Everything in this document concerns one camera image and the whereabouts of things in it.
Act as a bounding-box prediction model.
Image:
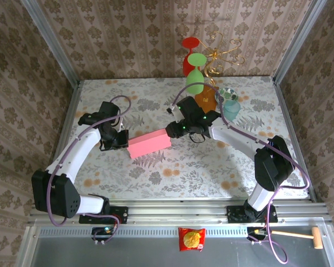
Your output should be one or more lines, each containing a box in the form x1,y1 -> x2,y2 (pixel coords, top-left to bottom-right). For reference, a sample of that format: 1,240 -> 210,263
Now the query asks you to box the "pink paper box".
127,128 -> 172,159

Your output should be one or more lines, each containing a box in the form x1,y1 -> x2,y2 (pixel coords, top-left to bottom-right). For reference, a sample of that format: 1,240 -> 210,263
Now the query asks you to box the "brown wooden box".
194,85 -> 220,114

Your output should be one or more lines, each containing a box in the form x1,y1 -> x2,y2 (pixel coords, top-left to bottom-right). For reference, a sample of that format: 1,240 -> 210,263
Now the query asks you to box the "left black connector box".
91,226 -> 115,241

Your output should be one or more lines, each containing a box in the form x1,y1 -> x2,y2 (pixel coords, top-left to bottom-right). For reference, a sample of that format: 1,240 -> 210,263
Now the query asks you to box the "black connector box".
247,226 -> 268,241
91,226 -> 115,241

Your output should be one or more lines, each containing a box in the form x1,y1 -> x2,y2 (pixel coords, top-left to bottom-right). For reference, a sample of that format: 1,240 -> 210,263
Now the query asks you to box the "right black connector box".
247,226 -> 268,241

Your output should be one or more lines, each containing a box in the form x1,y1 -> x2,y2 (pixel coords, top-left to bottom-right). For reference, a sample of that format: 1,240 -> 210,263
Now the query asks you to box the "teal translucent cup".
222,100 -> 242,122

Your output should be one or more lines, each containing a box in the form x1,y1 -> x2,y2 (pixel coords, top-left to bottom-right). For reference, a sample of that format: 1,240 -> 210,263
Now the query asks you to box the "green wine glass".
185,53 -> 207,95

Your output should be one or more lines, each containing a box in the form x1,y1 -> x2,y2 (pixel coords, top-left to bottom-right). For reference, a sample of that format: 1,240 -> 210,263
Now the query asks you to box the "leaf pattern bowl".
214,87 -> 239,105

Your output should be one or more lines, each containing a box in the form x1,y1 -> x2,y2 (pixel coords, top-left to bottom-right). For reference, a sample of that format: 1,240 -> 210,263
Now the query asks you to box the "floral table cover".
57,77 -> 310,200

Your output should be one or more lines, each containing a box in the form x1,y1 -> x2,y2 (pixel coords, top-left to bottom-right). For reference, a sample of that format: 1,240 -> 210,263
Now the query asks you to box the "red wine glass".
181,37 -> 201,77

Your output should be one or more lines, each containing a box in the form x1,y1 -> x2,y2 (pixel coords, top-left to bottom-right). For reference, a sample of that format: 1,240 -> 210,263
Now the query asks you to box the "red snack packet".
178,227 -> 206,253

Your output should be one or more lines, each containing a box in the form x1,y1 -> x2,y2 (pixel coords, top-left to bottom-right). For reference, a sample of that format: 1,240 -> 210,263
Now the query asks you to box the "grey metal tray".
15,225 -> 334,267

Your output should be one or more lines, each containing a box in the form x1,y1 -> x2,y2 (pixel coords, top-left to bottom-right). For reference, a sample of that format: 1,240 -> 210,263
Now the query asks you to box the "wooden mallet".
271,226 -> 323,250

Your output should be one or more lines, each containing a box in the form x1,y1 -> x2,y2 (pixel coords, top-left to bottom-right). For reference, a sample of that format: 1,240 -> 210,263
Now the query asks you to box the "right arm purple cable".
171,83 -> 311,264

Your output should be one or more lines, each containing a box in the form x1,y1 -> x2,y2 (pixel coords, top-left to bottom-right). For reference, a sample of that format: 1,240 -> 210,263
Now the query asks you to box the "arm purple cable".
171,83 -> 311,264
47,95 -> 132,246

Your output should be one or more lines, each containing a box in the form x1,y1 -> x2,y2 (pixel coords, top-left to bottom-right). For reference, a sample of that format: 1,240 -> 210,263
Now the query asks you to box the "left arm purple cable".
47,95 -> 132,246

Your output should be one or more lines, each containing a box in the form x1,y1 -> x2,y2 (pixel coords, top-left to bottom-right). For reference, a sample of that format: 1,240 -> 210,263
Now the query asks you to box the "left aluminium side rail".
41,80 -> 83,204

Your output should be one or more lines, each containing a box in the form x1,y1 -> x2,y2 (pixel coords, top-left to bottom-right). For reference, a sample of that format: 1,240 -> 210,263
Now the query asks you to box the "aluminium side rail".
272,76 -> 318,203
41,80 -> 83,204

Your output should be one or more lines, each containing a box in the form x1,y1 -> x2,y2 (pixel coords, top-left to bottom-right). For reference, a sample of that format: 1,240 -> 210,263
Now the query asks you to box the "gold wire stand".
199,31 -> 245,87

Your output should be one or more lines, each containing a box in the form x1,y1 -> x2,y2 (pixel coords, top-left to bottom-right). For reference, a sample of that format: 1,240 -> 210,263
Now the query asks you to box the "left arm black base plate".
78,206 -> 129,225

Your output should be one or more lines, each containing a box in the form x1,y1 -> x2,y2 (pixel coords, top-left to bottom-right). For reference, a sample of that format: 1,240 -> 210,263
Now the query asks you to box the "aluminium mounting rail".
27,199 -> 334,226

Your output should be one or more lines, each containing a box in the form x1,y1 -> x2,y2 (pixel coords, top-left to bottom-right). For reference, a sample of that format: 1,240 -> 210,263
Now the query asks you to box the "right aluminium side rail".
272,76 -> 318,203

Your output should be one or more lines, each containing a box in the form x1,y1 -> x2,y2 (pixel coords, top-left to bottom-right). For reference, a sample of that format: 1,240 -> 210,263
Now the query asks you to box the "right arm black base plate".
227,205 -> 278,224

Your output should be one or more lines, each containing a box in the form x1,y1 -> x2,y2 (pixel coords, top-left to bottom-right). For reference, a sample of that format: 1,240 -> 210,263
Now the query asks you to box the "left aluminium frame post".
21,0 -> 81,87

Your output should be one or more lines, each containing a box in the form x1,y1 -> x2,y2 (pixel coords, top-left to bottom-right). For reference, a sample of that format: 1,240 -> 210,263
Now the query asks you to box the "aluminium frame post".
272,0 -> 332,84
21,0 -> 81,87

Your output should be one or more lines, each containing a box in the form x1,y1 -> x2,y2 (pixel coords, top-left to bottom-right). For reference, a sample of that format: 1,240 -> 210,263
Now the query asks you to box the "right aluminium frame post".
272,0 -> 332,84

